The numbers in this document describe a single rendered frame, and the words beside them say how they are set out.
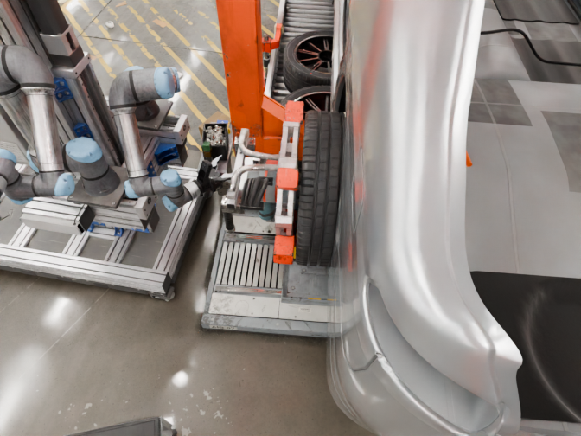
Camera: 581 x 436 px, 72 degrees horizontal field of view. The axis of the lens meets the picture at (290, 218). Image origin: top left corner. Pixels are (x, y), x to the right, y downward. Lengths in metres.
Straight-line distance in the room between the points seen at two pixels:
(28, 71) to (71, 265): 1.24
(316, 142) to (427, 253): 0.89
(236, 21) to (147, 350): 1.70
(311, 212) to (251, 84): 0.81
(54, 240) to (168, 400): 1.12
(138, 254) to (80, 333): 0.52
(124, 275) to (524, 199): 1.95
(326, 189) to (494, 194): 0.67
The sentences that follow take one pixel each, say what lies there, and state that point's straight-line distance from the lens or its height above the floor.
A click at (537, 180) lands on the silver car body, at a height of 1.03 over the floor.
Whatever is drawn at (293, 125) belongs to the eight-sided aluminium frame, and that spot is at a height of 1.12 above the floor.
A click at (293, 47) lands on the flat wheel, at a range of 3.25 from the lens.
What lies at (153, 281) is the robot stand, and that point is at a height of 0.21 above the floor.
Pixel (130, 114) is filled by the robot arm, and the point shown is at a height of 1.15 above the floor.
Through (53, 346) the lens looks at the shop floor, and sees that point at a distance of 2.59.
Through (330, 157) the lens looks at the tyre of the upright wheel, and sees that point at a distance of 1.44.
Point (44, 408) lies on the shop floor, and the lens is 2.50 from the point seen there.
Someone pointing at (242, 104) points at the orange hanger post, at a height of 0.90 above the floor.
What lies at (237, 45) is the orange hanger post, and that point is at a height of 1.21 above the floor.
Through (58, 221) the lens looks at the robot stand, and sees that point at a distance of 2.02.
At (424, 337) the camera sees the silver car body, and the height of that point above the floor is 1.58.
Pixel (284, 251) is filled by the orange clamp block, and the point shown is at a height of 0.88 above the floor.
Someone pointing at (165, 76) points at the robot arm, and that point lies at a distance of 1.66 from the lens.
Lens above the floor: 2.17
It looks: 54 degrees down
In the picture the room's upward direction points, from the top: 2 degrees clockwise
